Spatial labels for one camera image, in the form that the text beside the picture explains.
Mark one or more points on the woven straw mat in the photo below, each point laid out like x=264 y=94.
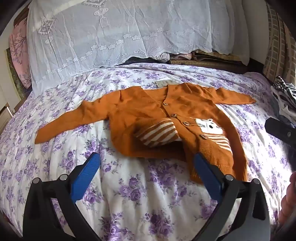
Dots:
x=208 y=60

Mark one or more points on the pale pink garment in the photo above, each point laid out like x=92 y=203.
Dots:
x=175 y=56

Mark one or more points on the dark cloth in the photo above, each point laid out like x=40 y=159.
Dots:
x=141 y=60

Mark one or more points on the black white striped garment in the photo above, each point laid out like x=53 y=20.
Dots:
x=285 y=89

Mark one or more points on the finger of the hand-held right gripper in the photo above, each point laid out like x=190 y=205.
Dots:
x=281 y=132

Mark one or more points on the white lace cloth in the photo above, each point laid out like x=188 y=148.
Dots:
x=115 y=34

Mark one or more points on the wooden cabinet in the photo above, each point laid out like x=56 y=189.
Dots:
x=5 y=117

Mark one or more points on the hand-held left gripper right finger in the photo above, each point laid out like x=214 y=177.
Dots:
x=208 y=176

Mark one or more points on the beige checked cloth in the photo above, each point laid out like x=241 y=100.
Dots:
x=277 y=46

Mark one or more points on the person's right hand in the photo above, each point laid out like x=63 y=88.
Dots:
x=290 y=199

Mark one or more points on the purple floral bed sheet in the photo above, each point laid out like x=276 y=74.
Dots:
x=129 y=197

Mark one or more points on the orange knit cardigan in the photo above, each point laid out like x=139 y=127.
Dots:
x=143 y=111

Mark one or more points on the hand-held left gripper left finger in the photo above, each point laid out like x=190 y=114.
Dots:
x=85 y=176

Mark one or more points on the paper garment tag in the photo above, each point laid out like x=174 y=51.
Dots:
x=161 y=84

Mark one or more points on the pink floral pillow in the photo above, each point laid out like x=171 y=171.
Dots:
x=19 y=53

